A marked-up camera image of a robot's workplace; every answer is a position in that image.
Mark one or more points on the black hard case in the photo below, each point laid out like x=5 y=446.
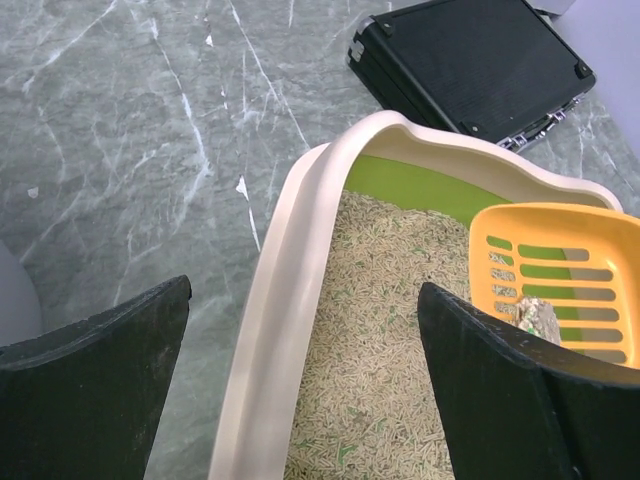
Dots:
x=494 y=70

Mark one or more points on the beige green litter box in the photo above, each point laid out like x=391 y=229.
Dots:
x=259 y=403

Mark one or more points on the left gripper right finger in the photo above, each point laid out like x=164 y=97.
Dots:
x=515 y=406

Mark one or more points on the orange litter scoop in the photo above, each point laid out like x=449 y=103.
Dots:
x=582 y=260

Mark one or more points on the trash bin with blue bag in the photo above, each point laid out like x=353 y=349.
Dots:
x=21 y=317

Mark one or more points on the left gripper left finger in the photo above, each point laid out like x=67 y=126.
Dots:
x=84 y=401

